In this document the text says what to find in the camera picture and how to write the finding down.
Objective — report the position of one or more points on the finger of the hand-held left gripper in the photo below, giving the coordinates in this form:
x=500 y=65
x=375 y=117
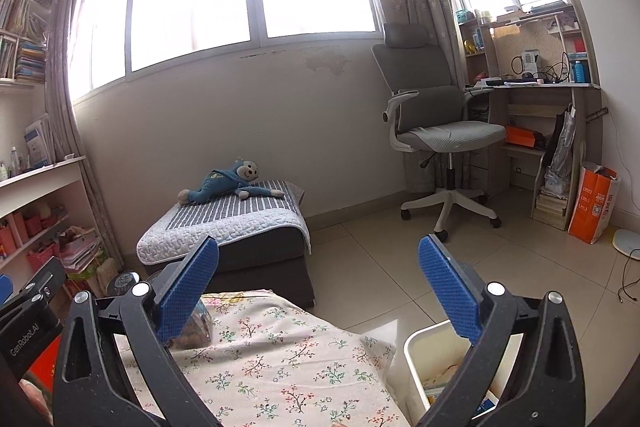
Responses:
x=5 y=288
x=50 y=279

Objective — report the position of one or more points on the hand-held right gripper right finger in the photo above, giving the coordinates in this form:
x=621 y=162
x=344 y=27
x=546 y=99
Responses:
x=450 y=287

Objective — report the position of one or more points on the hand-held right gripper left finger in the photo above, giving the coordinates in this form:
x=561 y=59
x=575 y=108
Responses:
x=187 y=287

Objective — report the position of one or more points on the white trash bin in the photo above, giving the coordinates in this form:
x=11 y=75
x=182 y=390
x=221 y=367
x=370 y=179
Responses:
x=415 y=357

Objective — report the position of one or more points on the person's left forearm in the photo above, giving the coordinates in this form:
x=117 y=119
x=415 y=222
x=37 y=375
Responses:
x=36 y=399

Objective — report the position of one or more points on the pink basket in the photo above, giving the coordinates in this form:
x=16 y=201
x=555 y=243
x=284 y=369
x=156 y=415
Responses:
x=42 y=256

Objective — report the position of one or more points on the red plastic item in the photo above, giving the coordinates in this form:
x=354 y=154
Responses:
x=45 y=363

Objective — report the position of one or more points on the stack of papers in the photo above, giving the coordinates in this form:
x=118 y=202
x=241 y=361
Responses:
x=80 y=252

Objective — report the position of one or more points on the clear jar with black lid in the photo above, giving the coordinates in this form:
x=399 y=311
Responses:
x=197 y=327
x=125 y=283

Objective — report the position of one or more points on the striped quilted mat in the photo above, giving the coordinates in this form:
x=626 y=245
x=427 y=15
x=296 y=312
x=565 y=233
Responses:
x=220 y=227

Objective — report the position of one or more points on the dark grey ottoman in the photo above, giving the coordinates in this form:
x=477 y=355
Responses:
x=265 y=267

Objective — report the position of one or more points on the white low shelf unit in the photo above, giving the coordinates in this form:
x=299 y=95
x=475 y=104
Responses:
x=45 y=177

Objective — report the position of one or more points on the blue monkey plush toy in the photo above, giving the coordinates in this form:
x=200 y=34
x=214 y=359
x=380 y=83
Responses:
x=225 y=179

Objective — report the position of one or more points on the floral tablecloth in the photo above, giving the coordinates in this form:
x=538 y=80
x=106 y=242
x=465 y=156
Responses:
x=280 y=357

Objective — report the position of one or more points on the stack of books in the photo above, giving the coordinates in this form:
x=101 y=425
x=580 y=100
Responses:
x=550 y=207

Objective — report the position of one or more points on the white and blue booklet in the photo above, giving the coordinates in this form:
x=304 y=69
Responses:
x=39 y=142

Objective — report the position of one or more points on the orange paper bag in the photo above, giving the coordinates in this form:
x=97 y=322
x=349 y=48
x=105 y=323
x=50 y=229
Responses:
x=592 y=207

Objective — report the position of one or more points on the orange box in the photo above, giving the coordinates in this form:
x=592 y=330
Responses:
x=520 y=137

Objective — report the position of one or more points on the silver foil bag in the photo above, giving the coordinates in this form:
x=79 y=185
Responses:
x=562 y=152

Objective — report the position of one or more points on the white bathroom scale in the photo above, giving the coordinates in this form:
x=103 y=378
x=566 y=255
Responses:
x=627 y=242

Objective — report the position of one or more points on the wooden desk with shelves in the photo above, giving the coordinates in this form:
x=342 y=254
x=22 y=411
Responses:
x=530 y=92

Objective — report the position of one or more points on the grey office chair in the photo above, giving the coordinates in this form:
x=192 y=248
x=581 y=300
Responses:
x=415 y=67

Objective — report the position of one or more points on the white desk device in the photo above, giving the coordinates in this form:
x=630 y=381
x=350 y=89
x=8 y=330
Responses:
x=530 y=62

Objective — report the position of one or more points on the blue bottle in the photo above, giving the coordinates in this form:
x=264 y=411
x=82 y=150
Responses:
x=579 y=72

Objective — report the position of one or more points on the white wall bookshelf with books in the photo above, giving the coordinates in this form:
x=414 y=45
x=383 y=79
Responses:
x=25 y=37

